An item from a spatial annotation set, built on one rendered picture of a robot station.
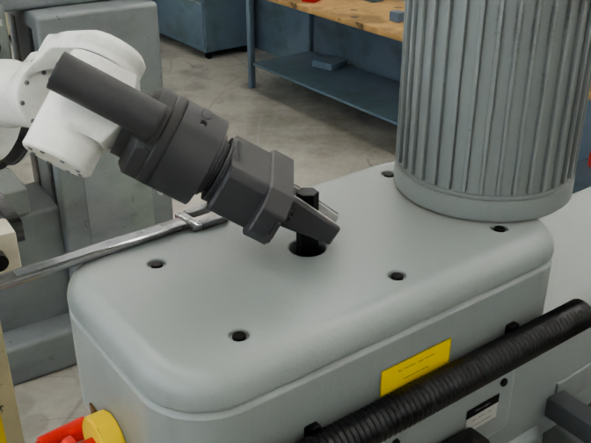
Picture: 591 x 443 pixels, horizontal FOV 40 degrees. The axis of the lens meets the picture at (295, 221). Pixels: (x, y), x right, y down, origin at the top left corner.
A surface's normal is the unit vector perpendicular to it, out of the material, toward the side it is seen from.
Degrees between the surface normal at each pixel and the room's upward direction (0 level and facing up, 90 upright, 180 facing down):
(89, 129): 60
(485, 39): 90
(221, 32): 90
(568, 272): 0
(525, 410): 90
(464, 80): 90
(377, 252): 0
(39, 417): 0
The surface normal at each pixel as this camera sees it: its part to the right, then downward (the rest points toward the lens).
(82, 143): 0.65, 0.14
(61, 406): 0.00, -0.89
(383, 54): -0.80, 0.27
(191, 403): -0.05, 0.32
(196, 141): 0.32, -0.14
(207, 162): 0.21, 0.11
